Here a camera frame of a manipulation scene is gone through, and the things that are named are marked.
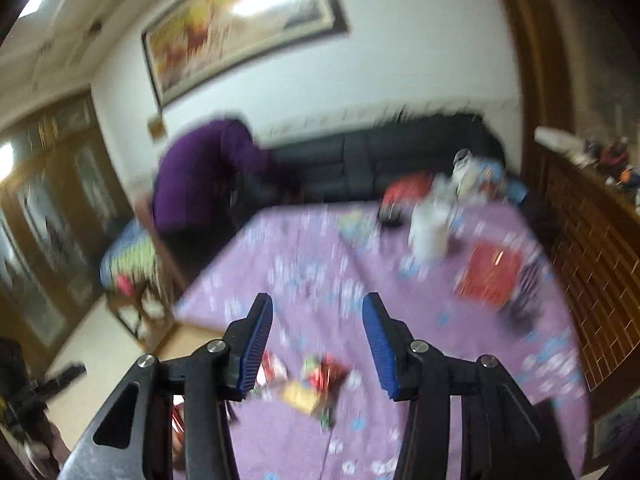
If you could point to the black leather sofa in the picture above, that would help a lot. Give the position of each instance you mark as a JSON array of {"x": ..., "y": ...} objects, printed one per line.
[{"x": 400, "y": 160}]

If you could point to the carved wooden cabinet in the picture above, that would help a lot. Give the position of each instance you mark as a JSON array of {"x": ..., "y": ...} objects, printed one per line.
[{"x": 595, "y": 260}]

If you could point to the framed landscape painting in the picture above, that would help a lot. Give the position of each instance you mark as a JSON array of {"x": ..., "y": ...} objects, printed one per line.
[{"x": 240, "y": 20}]

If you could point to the green blue patterned cushion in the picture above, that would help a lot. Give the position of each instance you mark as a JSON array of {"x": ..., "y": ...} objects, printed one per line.
[{"x": 130, "y": 250}]

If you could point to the white plastic jar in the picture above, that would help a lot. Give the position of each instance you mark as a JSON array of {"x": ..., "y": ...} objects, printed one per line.
[{"x": 430, "y": 230}]

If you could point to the black pouch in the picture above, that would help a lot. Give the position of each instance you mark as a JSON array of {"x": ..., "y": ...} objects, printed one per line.
[{"x": 389, "y": 217}]

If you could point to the wooden stool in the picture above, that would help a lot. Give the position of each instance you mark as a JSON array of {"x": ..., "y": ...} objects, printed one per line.
[{"x": 145, "y": 310}]

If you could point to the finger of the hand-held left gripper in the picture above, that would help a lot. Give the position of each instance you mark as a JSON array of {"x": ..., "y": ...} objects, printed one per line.
[{"x": 60, "y": 380}]

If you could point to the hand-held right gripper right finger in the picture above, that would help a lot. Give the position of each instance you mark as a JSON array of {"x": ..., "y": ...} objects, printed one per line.
[{"x": 380, "y": 345}]

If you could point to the wooden door frame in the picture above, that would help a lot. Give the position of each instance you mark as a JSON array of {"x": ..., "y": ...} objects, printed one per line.
[{"x": 535, "y": 60}]

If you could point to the white plastic bag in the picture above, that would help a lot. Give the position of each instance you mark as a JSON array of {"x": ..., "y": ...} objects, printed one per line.
[{"x": 472, "y": 172}]

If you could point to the pile of snack packets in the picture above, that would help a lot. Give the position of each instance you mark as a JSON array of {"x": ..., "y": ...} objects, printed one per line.
[{"x": 315, "y": 385}]

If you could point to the wooden wardrobe with glass doors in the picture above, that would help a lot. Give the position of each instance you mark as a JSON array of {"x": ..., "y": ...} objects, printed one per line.
[{"x": 50, "y": 200}]

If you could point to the small yellow wall plaque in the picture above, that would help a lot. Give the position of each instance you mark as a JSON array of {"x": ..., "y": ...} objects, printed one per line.
[{"x": 156, "y": 127}]

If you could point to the purple floral blanket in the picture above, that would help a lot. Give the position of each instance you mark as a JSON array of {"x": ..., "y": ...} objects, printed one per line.
[{"x": 310, "y": 270}]

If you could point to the red patterned bag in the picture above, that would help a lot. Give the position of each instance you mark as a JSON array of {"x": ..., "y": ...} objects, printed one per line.
[{"x": 487, "y": 272}]

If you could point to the clutter of small ornaments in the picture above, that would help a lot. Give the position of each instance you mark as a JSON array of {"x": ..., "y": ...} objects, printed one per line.
[{"x": 615, "y": 160}]

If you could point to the pink bottle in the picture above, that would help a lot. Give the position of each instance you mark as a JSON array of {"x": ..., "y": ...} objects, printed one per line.
[{"x": 126, "y": 286}]

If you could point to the green booklet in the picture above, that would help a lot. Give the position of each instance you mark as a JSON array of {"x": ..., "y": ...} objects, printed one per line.
[{"x": 357, "y": 225}]

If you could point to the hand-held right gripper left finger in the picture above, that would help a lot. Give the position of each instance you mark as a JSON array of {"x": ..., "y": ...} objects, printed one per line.
[{"x": 252, "y": 350}]

